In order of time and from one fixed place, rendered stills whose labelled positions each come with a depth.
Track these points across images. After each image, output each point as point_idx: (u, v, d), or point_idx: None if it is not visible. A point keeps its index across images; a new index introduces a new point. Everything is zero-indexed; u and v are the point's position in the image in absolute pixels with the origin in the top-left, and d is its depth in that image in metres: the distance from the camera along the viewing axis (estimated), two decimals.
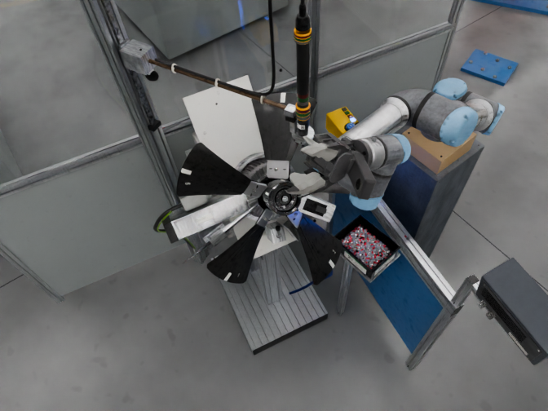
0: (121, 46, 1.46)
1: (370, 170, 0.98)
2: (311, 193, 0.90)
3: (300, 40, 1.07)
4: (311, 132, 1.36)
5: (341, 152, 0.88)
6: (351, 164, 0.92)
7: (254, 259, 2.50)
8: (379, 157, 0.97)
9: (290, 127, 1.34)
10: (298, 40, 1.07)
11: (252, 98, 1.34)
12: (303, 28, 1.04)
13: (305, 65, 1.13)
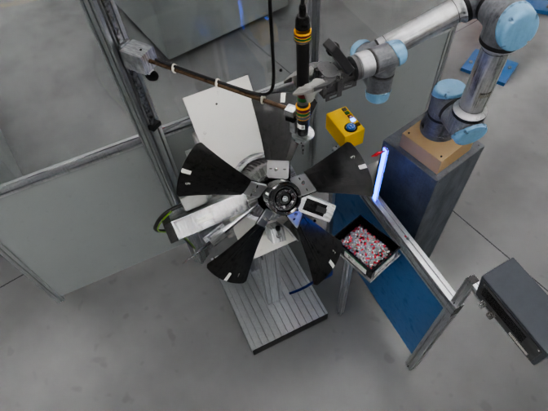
0: (121, 46, 1.46)
1: (366, 60, 1.22)
2: (315, 87, 1.17)
3: (300, 40, 1.07)
4: (311, 132, 1.36)
5: (315, 65, 1.22)
6: (334, 64, 1.21)
7: (254, 259, 2.50)
8: (361, 51, 1.23)
9: (290, 127, 1.34)
10: (298, 40, 1.07)
11: (252, 98, 1.34)
12: (303, 28, 1.04)
13: (305, 65, 1.13)
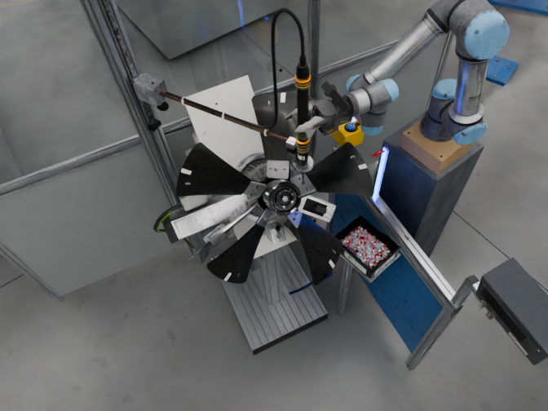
0: (134, 79, 1.58)
1: (360, 99, 1.33)
2: (314, 125, 1.29)
3: (300, 86, 1.18)
4: (310, 161, 1.47)
5: (315, 103, 1.34)
6: (332, 103, 1.33)
7: (254, 259, 2.50)
8: (356, 90, 1.35)
9: (291, 157, 1.46)
10: (298, 86, 1.18)
11: (256, 130, 1.46)
12: (303, 76, 1.16)
13: (305, 106, 1.25)
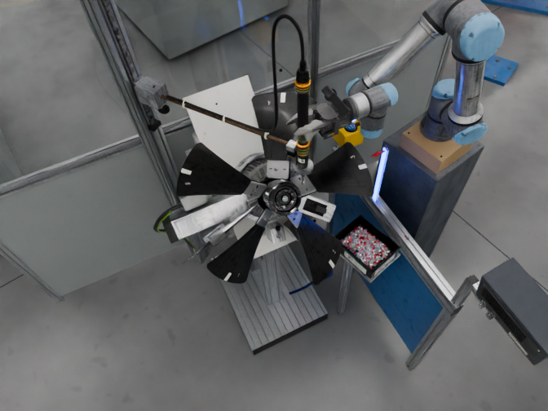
0: (136, 82, 1.59)
1: (360, 103, 1.34)
2: (313, 128, 1.30)
3: (301, 90, 1.19)
4: (310, 165, 1.48)
5: (315, 107, 1.35)
6: (332, 106, 1.34)
7: (254, 259, 2.50)
8: (356, 95, 1.36)
9: (291, 161, 1.47)
10: (298, 90, 1.20)
11: (257, 134, 1.47)
12: (303, 81, 1.17)
13: (305, 110, 1.26)
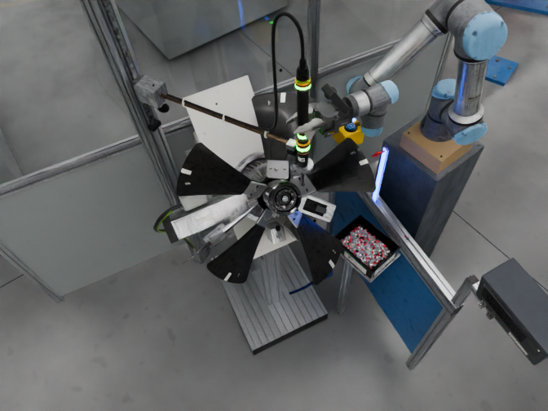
0: (135, 81, 1.58)
1: (360, 101, 1.34)
2: (313, 126, 1.29)
3: (300, 88, 1.19)
4: (310, 163, 1.48)
5: (315, 105, 1.34)
6: (332, 104, 1.33)
7: (254, 259, 2.50)
8: (356, 93, 1.35)
9: (291, 159, 1.47)
10: (298, 88, 1.19)
11: (256, 132, 1.47)
12: (303, 79, 1.17)
13: (305, 108, 1.26)
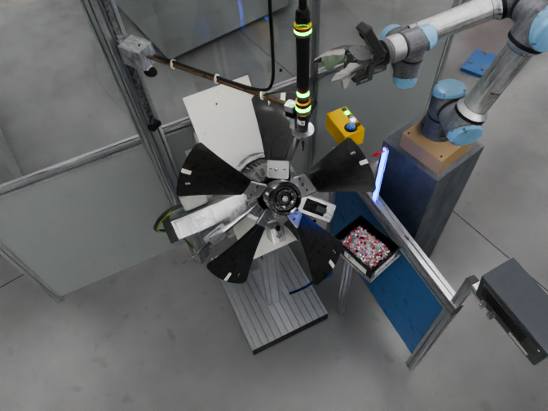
0: (120, 41, 1.45)
1: (397, 43, 1.22)
2: (351, 72, 1.17)
3: (300, 33, 1.05)
4: (311, 128, 1.34)
5: (347, 48, 1.23)
6: (366, 47, 1.22)
7: (254, 259, 2.50)
8: (392, 35, 1.24)
9: (290, 123, 1.33)
10: (298, 33, 1.05)
11: (251, 94, 1.33)
12: (303, 22, 1.03)
13: (305, 59, 1.12)
